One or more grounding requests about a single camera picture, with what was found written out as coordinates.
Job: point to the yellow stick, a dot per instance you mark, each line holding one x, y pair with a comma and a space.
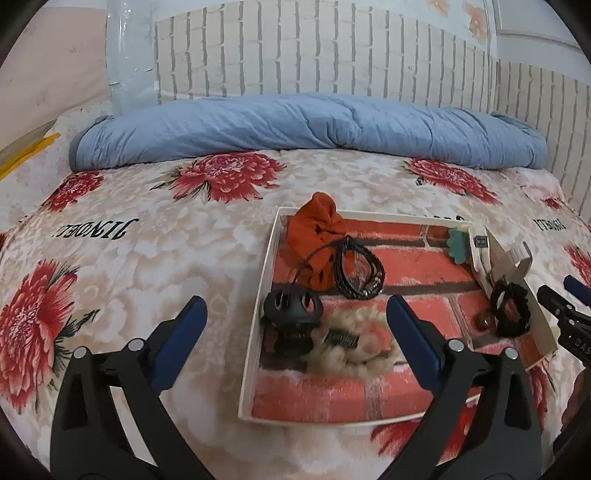
27, 152

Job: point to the black scrunchie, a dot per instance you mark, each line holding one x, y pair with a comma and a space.
501, 318

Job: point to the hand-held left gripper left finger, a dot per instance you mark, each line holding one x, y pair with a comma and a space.
182, 332

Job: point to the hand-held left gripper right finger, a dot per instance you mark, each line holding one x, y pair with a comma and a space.
413, 337

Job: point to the floral printed blanket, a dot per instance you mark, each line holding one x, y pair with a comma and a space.
161, 240

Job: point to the brick pattern tray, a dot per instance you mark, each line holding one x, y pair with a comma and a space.
323, 397

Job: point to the blue rolled quilt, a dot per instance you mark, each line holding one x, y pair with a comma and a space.
286, 124

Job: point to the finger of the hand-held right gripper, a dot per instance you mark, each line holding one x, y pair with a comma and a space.
578, 287
556, 302

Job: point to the teal hair clip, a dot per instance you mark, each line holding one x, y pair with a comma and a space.
458, 247

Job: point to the person's right hand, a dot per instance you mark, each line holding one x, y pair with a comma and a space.
575, 399

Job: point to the cream scrunchie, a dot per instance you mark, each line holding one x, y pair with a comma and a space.
360, 360

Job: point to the black claw hair clip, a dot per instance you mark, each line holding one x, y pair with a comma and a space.
291, 309

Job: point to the clear plastic bag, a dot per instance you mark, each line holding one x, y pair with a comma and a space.
131, 50

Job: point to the orange scrunchie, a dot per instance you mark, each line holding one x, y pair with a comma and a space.
314, 230

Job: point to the white fabric hair clip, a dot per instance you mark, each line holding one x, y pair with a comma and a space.
480, 251

